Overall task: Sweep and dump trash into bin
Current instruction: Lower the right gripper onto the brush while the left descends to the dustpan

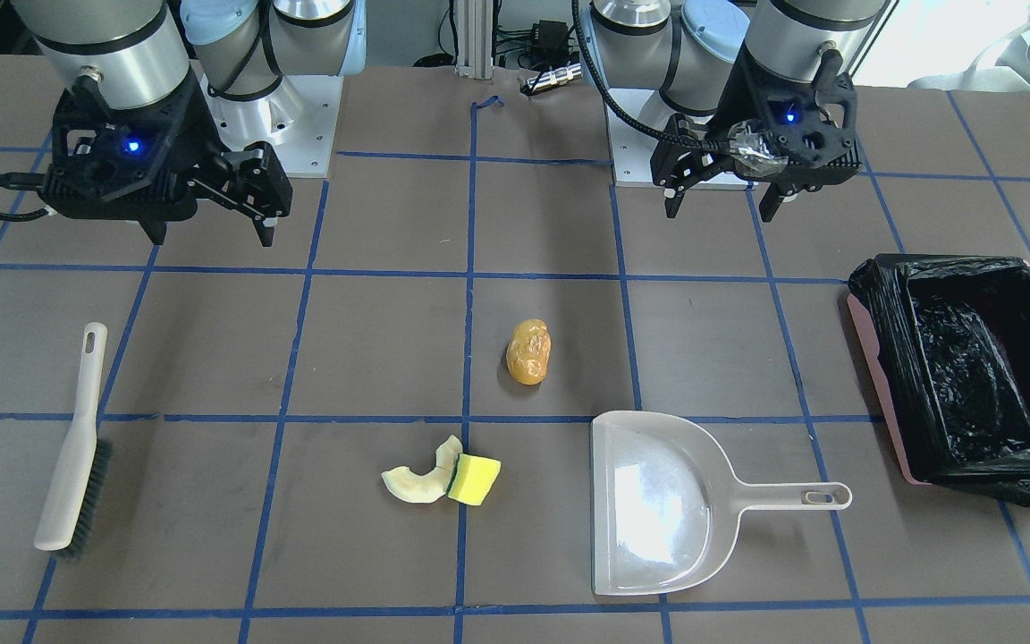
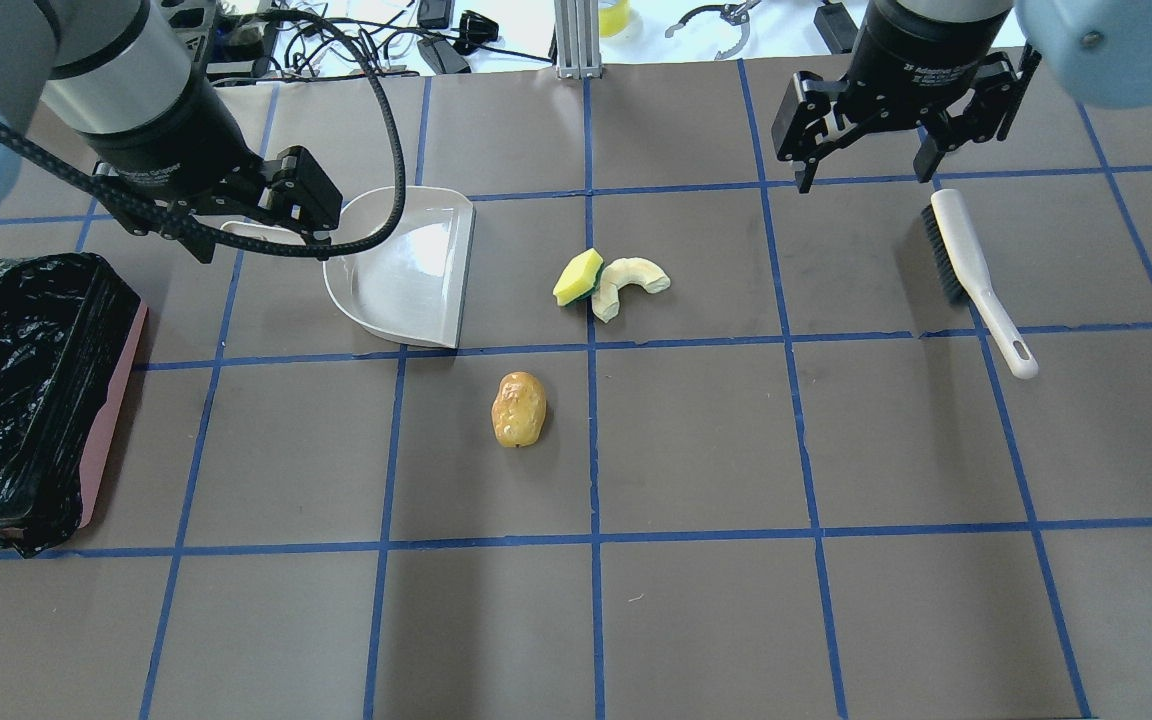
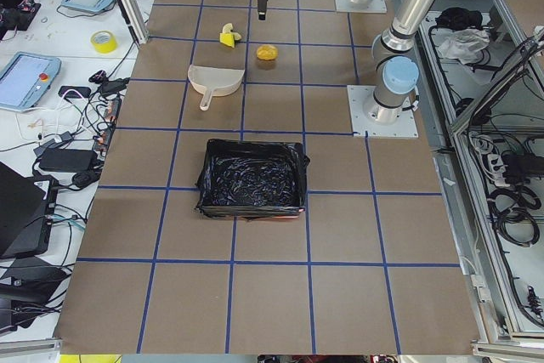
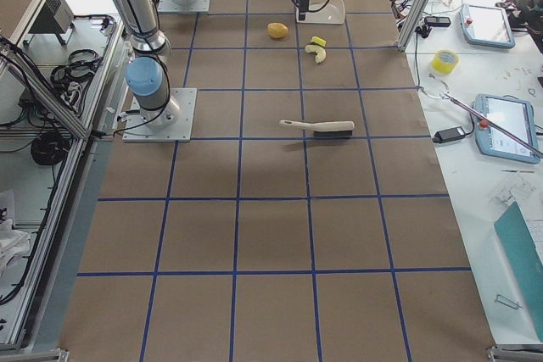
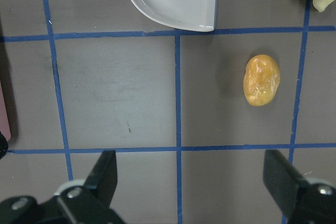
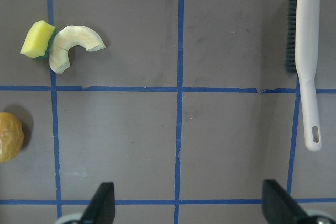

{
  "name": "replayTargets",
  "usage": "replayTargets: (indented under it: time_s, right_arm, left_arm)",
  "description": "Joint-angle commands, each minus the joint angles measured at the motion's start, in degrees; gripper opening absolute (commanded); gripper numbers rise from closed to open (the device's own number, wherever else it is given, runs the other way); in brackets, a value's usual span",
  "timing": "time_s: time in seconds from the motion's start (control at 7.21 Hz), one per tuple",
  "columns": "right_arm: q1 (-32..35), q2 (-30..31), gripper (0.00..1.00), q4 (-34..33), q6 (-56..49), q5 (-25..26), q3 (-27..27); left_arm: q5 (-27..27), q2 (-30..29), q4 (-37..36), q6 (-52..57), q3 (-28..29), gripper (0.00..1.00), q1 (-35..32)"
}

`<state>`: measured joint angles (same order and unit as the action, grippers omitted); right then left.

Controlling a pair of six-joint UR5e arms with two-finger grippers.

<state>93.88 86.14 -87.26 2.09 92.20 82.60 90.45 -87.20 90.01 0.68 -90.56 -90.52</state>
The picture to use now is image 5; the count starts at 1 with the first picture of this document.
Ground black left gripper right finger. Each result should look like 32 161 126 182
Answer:
263 150 335 223

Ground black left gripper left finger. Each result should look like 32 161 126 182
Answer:
1 151 124 223

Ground pink bin with black liner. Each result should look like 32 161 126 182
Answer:
0 87 11 141

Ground crumpled orange trash ball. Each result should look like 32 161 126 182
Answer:
243 55 281 106

